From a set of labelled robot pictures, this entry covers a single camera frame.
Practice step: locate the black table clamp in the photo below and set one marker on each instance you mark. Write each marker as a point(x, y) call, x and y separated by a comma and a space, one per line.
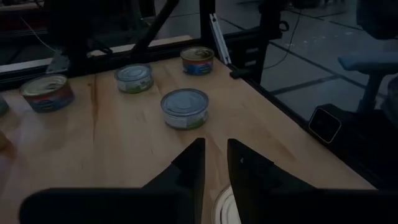
point(244, 73)

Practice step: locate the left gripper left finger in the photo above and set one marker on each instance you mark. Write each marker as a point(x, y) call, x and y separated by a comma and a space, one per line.
point(140, 205)

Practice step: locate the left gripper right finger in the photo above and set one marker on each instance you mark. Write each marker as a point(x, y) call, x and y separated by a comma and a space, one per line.
point(295, 205)

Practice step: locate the blue office chair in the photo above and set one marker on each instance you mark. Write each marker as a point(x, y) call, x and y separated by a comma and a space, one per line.
point(370, 62)

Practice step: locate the blue salmon can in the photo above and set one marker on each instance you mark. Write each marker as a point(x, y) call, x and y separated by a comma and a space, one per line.
point(222, 208)
point(46, 93)
point(197, 62)

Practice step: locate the black box device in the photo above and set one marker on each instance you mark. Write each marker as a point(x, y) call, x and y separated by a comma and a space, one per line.
point(325, 124)

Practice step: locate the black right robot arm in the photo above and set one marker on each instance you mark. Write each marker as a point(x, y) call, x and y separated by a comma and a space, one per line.
point(71, 37)

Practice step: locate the green tuna can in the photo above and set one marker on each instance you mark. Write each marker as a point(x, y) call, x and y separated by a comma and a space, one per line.
point(134, 77)
point(185, 109)

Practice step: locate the black stand post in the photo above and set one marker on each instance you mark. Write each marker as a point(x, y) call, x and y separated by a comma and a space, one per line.
point(270, 37)

